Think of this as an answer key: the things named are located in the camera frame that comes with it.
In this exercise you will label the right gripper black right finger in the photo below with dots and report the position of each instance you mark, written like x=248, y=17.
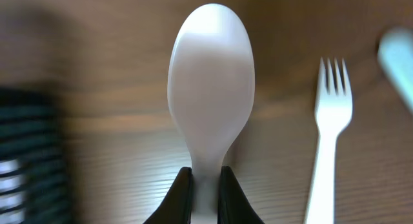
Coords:
x=233, y=205

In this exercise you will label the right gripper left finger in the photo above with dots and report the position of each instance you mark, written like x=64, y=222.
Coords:
x=176, y=206

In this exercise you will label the white spoon group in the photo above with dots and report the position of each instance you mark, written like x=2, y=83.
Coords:
x=210, y=92

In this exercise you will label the white fork group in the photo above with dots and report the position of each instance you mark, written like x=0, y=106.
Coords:
x=333, y=113

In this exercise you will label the black plastic basket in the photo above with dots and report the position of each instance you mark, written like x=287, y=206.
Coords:
x=34, y=177

